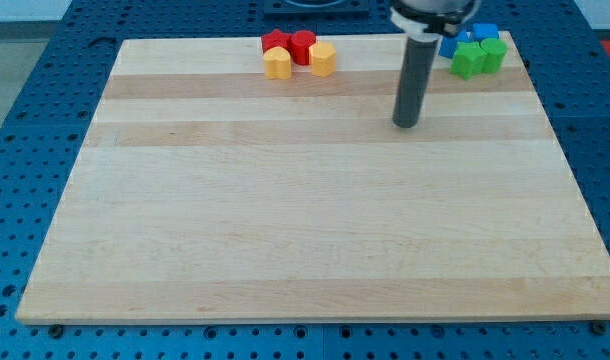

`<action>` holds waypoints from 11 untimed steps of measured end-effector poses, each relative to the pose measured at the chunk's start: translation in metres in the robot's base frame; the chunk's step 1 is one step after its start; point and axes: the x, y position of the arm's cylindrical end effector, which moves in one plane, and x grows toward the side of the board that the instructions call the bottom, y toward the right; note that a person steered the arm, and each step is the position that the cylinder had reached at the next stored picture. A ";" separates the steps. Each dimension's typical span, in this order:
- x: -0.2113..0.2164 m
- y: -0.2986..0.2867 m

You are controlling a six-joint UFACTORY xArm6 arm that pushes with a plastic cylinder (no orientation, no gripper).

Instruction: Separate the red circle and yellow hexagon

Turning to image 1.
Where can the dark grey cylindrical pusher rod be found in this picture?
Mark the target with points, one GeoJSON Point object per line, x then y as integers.
{"type": "Point", "coordinates": [415, 71]}

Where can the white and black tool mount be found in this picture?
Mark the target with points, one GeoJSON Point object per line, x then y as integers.
{"type": "Point", "coordinates": [427, 20]}

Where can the yellow hexagon block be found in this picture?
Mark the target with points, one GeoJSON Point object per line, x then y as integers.
{"type": "Point", "coordinates": [322, 56]}

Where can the blue angular block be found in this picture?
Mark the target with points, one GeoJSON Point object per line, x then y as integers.
{"type": "Point", "coordinates": [448, 45]}

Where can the blue cube block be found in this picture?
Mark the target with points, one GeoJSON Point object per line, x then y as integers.
{"type": "Point", "coordinates": [483, 31]}

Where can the green star block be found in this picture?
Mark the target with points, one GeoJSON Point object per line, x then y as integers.
{"type": "Point", "coordinates": [468, 60]}

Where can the green cylinder block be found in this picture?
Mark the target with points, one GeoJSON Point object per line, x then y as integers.
{"type": "Point", "coordinates": [495, 49]}

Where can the red cylinder block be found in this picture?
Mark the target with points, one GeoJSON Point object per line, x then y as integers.
{"type": "Point", "coordinates": [299, 44]}

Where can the yellow heart block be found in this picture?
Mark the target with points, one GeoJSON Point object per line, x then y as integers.
{"type": "Point", "coordinates": [277, 63]}

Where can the red star block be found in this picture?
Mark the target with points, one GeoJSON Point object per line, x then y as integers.
{"type": "Point", "coordinates": [276, 38]}

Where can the light wooden board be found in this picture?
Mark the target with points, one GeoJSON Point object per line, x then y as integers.
{"type": "Point", "coordinates": [205, 193]}

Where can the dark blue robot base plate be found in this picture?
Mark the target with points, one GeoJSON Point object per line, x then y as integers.
{"type": "Point", "coordinates": [275, 8]}

